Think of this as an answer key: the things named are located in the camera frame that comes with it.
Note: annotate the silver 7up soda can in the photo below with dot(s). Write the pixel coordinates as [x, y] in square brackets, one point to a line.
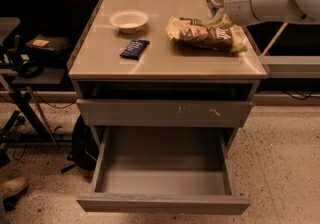
[215, 7]

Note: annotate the grey drawer cabinet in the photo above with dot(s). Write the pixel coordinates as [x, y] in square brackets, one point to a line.
[166, 70]

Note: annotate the closed grey top drawer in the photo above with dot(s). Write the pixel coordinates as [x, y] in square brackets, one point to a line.
[164, 113]

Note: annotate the open grey middle drawer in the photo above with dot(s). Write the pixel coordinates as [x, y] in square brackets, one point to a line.
[163, 170]

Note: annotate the brown yellow chip bag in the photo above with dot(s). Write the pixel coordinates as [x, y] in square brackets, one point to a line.
[192, 32]

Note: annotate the grey stick with cap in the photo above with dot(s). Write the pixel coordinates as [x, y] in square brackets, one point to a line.
[274, 39]

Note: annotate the white paper bowl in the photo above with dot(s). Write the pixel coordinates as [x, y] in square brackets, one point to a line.
[128, 21]

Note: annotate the dark blue snack bar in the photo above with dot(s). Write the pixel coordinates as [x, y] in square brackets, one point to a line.
[134, 49]

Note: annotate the black bag on shelf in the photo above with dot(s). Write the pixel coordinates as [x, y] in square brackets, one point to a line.
[54, 44]

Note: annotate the black headphones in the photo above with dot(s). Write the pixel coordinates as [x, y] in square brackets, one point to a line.
[25, 68]

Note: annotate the black backpack on floor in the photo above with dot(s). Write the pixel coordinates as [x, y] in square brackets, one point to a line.
[84, 152]

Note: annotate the tan shoe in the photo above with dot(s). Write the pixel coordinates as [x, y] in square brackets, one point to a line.
[13, 187]

